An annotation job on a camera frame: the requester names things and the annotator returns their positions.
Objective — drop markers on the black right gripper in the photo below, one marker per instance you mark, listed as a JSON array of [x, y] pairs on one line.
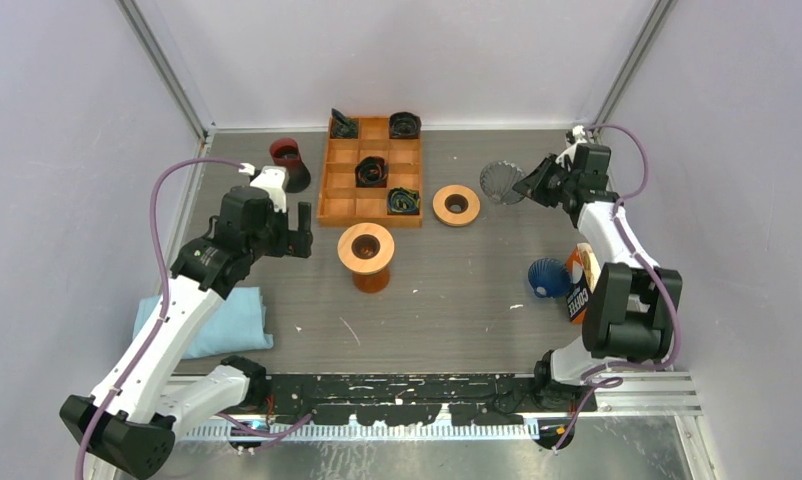
[[532, 185]]

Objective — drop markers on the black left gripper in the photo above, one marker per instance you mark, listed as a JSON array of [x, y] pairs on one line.
[[294, 242]]

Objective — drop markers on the clear grey ribbed dripper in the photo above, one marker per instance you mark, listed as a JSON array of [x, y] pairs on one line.
[[497, 180]]

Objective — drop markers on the wooden ring dripper stand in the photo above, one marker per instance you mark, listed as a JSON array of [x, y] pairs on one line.
[[366, 248]]

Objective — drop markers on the orange glass carafe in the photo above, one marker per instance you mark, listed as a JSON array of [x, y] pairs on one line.
[[371, 283]]

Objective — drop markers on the orange coffee filter box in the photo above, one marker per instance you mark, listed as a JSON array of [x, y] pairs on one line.
[[584, 270]]

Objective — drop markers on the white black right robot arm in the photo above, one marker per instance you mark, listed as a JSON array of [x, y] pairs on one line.
[[631, 320]]

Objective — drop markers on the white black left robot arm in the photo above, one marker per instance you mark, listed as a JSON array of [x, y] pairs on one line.
[[128, 421]]

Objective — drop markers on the blue ribbed dripper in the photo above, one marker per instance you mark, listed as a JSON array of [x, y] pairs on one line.
[[549, 278]]

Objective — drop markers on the black dripper middle compartment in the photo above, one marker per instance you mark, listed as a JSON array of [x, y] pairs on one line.
[[371, 172]]

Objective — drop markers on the black dripper top-left compartment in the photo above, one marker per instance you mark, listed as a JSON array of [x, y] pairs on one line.
[[342, 126]]

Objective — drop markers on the black dripper top-right compartment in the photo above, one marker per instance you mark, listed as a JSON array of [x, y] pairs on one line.
[[404, 126]]

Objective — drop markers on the orange compartment tray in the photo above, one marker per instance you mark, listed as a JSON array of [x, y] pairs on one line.
[[342, 202]]

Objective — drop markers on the red black carafe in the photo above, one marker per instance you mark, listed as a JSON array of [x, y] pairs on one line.
[[285, 153]]

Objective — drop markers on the light blue folded cloth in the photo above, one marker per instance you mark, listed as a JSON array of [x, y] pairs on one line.
[[237, 325]]

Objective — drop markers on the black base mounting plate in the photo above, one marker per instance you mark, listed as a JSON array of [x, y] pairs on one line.
[[407, 399]]

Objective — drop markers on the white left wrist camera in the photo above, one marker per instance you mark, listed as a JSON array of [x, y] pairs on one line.
[[272, 179]]

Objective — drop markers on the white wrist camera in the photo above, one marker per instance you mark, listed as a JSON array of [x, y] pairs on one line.
[[579, 134], [272, 179]]

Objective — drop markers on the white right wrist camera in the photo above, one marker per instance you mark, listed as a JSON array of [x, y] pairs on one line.
[[579, 134]]

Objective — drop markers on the wooden ring holder right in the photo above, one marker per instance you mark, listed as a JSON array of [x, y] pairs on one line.
[[456, 205]]

